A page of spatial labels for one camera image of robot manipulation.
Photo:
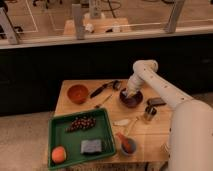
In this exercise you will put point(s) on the orange fruit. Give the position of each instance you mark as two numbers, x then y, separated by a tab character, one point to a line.
58	154

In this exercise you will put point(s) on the black handled brush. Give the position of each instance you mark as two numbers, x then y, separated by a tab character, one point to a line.
115	85

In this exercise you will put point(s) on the wooden table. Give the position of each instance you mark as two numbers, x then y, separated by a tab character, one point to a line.
149	137

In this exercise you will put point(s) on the purple bowl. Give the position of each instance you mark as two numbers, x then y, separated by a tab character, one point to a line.
130	102

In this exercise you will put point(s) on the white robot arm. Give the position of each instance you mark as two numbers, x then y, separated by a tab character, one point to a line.
191	126

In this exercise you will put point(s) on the orange bowl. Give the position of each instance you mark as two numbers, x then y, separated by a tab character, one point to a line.
77	93

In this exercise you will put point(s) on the white paper cup stack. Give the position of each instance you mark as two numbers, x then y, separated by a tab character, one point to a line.
165	146

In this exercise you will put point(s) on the bunch of dark grapes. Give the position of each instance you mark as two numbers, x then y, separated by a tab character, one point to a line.
82	123

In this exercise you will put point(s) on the grey blue sponge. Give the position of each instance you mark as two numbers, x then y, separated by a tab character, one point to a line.
91	146

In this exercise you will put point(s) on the green plastic tray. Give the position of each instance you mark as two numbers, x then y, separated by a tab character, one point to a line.
72	141

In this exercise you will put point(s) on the orange carrot toy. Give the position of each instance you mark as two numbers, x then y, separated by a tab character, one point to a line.
124	142

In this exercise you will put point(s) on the small metal cup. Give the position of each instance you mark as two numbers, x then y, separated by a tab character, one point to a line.
150	112

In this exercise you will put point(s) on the yellow spoon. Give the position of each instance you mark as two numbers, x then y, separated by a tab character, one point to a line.
130	126

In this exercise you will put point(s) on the dark grey block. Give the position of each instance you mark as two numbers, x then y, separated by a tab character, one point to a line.
155	101

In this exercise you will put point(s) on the small screwdriver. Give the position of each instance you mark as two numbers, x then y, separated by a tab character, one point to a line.
100	104

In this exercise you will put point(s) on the blue grey cup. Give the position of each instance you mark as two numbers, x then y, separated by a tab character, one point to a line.
133	145

